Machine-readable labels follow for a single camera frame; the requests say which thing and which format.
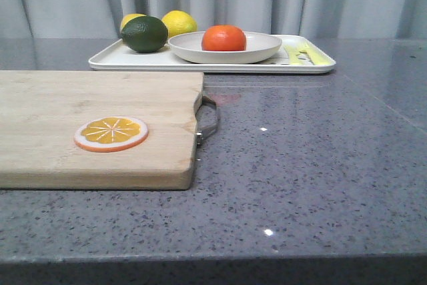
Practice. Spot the orange mandarin fruit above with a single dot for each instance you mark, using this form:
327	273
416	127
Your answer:
224	38

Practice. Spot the wooden cutting board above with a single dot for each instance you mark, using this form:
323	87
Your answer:
42	110

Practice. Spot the beige round plate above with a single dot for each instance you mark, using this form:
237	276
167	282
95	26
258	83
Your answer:
259	47

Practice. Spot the yellow lemon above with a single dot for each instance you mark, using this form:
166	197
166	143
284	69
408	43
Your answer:
127	18
179	22

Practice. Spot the yellow plastic fork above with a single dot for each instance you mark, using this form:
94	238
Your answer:
315	56

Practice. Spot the orange slice toy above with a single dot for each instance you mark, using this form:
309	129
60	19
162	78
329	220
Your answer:
111	134

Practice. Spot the green lime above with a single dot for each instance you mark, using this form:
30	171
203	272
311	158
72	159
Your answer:
144	34

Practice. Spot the white rectangular tray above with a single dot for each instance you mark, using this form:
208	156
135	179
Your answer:
288	59

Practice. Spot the yellow lemon right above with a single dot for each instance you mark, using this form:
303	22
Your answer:
179	22

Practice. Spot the metal cutting board handle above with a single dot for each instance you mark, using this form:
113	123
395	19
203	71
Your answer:
208	120

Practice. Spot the yellow lemon left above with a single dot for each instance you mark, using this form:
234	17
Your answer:
127	18

